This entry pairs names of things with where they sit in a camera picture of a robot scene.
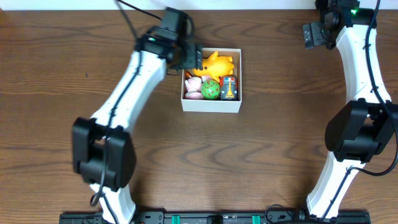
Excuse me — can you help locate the orange duck toy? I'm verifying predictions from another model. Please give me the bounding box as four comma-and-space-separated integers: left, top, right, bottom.
192, 50, 234, 82

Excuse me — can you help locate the pink pig toy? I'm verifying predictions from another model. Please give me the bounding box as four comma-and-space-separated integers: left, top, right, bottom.
184, 71, 204, 100

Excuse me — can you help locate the green number ball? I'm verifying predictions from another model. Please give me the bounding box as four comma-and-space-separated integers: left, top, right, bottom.
201, 80, 221, 100

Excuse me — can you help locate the red toy fire truck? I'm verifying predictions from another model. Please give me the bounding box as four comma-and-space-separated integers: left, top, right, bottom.
220, 76, 238, 101

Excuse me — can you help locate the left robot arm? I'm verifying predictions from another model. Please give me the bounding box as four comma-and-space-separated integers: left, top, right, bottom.
72, 7, 202, 223

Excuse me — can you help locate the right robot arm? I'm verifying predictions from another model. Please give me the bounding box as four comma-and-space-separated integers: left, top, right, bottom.
303, 0, 397, 223

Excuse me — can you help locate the white cardboard box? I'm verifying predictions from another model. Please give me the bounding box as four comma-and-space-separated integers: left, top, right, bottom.
181, 48, 242, 113

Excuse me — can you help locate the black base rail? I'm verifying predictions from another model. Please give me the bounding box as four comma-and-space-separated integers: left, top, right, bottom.
58, 210, 371, 224

